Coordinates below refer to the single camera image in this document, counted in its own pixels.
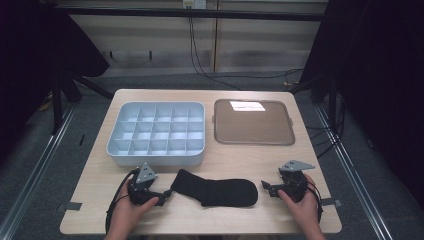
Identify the light blue divided storage box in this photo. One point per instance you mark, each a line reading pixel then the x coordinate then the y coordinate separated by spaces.
pixel 156 156

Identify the metal floor rail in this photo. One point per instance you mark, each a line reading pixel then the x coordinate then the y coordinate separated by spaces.
pixel 353 173
pixel 33 173

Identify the dark curtain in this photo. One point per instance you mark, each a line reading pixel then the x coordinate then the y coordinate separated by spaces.
pixel 33 66
pixel 383 83

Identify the grey tape strip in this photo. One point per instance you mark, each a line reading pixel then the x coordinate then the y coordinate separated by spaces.
pixel 330 202
pixel 71 206

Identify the white wall socket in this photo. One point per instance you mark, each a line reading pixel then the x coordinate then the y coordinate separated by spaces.
pixel 195 4

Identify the black metal stand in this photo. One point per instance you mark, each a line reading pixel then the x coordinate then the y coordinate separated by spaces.
pixel 57 106
pixel 331 100

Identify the person's left hand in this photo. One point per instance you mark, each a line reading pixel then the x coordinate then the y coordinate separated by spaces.
pixel 125 213

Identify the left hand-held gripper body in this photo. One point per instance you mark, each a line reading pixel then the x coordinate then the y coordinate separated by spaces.
pixel 141 190

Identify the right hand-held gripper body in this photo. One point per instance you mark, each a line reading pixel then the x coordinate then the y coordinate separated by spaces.
pixel 295 183

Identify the black sock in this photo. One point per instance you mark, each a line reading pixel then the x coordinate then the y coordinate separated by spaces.
pixel 216 193

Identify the person's right hand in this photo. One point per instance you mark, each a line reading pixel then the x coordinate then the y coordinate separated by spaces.
pixel 306 210

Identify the black horizontal frame bar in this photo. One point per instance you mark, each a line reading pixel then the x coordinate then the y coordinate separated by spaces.
pixel 166 13

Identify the brown square tray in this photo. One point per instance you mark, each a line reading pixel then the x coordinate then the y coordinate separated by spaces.
pixel 253 128

